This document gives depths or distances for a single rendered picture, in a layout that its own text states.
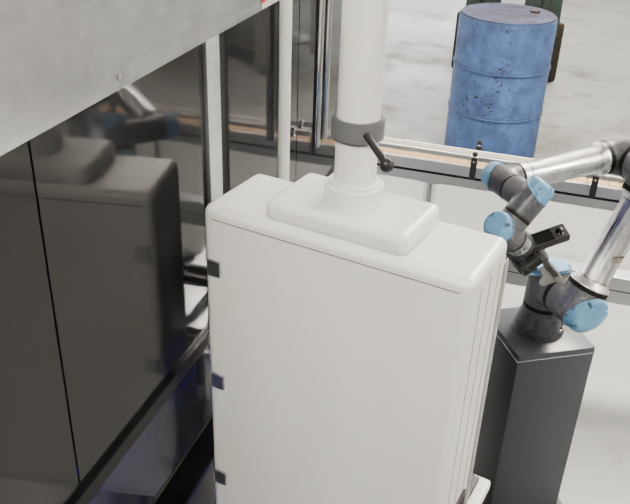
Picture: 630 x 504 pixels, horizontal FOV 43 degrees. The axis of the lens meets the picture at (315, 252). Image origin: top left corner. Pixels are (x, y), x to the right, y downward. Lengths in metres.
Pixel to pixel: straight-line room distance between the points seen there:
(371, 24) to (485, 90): 4.36
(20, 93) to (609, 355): 3.30
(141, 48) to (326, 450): 0.79
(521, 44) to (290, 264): 4.25
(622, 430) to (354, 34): 2.59
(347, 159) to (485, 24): 4.22
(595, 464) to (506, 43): 3.00
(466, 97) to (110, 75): 4.59
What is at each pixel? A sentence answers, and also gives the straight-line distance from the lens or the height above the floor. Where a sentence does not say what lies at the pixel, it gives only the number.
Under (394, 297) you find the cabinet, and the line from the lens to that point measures 1.29.
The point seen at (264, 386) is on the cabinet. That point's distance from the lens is 1.54.
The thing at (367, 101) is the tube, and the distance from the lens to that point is 1.26.
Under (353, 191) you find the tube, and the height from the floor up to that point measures 1.62.
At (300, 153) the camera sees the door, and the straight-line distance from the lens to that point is 2.09.
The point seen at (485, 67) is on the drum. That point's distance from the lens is 5.53.
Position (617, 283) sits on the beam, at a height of 0.52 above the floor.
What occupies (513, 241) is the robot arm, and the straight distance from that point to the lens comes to 2.08.
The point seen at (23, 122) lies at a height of 1.83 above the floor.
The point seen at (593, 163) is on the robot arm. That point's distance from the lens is 2.31.
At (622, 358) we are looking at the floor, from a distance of 3.96.
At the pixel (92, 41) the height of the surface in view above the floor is 1.88.
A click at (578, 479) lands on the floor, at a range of 3.27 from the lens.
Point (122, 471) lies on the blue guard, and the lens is 1.47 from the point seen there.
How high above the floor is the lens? 2.17
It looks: 29 degrees down
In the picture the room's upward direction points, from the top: 2 degrees clockwise
